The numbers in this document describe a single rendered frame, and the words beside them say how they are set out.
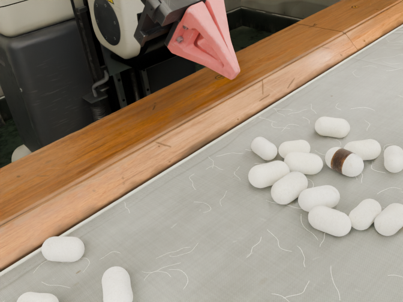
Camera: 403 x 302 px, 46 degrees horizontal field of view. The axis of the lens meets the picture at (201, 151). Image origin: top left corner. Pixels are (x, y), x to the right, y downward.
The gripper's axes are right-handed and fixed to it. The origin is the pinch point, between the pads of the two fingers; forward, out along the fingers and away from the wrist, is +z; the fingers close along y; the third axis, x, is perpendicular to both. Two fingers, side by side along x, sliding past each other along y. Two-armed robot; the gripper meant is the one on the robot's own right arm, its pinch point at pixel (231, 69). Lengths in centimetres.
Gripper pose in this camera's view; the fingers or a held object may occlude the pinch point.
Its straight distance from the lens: 49.1
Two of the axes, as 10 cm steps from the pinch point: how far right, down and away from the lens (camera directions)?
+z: 6.0, 7.8, -1.4
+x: -3.6, 4.3, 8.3
